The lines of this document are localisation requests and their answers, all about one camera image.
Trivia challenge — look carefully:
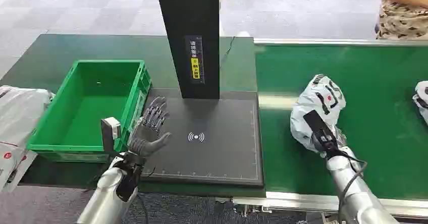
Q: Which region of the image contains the black scanner base plate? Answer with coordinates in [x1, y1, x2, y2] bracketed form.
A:
[141, 88, 265, 187]

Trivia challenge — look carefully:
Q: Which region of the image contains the green conveyor belt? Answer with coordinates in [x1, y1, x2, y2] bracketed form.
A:
[232, 38, 428, 218]

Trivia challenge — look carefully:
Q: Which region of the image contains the thin black cable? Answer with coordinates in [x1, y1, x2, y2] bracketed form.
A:
[220, 36, 236, 70]

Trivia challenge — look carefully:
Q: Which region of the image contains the grey parcel with black print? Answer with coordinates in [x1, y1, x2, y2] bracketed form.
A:
[412, 80, 428, 126]

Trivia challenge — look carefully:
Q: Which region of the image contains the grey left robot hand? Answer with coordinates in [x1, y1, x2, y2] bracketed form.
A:
[128, 96, 172, 158]

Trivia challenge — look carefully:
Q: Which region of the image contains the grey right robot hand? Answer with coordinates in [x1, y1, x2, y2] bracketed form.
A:
[320, 126, 349, 159]

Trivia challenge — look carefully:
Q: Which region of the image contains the green plastic crate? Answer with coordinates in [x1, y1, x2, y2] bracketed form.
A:
[26, 60, 152, 163]

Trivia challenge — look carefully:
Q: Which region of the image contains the white plastic parcel bag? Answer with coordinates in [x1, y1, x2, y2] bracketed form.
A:
[0, 85, 56, 193]

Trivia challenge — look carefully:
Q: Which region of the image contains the black scanner column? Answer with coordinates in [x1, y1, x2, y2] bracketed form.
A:
[154, 0, 221, 100]

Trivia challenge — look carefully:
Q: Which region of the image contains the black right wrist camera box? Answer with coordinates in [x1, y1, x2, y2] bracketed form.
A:
[303, 109, 339, 153]

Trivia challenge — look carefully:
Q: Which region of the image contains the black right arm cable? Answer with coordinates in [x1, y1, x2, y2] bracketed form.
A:
[336, 149, 368, 224]

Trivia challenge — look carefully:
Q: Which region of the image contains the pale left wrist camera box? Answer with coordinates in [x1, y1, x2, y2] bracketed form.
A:
[100, 117, 122, 152]

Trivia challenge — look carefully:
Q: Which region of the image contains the grey plastic parcel bag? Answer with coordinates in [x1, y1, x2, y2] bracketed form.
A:
[290, 74, 347, 153]

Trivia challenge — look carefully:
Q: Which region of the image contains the person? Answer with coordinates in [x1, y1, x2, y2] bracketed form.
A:
[374, 0, 428, 40]

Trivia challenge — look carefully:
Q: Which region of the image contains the black and yellow label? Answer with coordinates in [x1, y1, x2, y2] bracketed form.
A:
[185, 35, 205, 85]

